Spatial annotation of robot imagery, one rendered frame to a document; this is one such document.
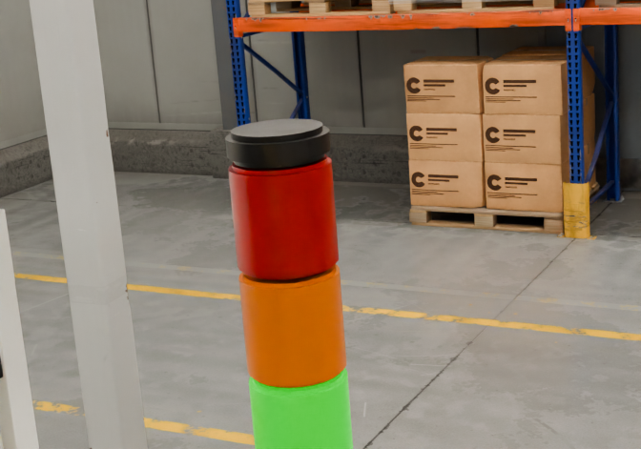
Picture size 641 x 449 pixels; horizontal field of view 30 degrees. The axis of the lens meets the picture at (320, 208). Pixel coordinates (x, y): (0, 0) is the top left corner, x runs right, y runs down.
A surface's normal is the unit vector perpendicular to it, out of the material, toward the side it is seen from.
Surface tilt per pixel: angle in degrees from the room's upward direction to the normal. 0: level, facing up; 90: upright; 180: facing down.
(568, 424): 0
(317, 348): 90
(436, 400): 0
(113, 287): 90
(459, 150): 92
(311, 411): 90
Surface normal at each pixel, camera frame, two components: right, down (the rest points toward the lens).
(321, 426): 0.48, 0.18
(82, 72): 0.91, 0.04
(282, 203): -0.02, 0.25
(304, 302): 0.24, 0.22
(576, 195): -0.46, 0.25
